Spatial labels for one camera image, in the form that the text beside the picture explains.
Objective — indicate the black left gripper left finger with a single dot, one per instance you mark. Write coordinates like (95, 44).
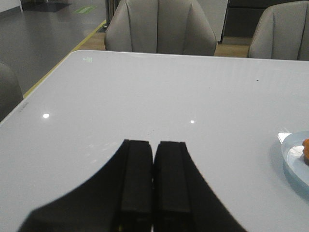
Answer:
(117, 198)

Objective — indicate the grey upholstered chair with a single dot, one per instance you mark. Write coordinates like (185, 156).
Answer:
(160, 26)
(282, 32)

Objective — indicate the dark counter with white top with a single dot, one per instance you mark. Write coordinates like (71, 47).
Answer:
(244, 15)

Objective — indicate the orange corn cob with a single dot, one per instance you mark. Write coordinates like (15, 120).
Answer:
(305, 145)

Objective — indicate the grey right upholstered chair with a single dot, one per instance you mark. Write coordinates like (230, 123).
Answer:
(282, 32)

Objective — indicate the white cabinet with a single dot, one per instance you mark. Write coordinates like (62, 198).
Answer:
(215, 11)

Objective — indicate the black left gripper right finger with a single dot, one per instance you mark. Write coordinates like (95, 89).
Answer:
(184, 202)

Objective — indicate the light blue round plate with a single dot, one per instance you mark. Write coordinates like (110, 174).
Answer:
(293, 158)

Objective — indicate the grey left upholstered chair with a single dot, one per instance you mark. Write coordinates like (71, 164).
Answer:
(160, 26)

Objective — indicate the grey side chair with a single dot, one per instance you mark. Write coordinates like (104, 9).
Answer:
(10, 91)

